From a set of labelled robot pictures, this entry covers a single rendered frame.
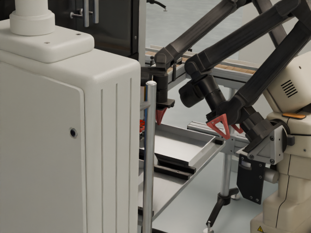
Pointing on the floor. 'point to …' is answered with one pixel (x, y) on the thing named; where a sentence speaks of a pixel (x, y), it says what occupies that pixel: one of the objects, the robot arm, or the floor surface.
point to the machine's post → (141, 52)
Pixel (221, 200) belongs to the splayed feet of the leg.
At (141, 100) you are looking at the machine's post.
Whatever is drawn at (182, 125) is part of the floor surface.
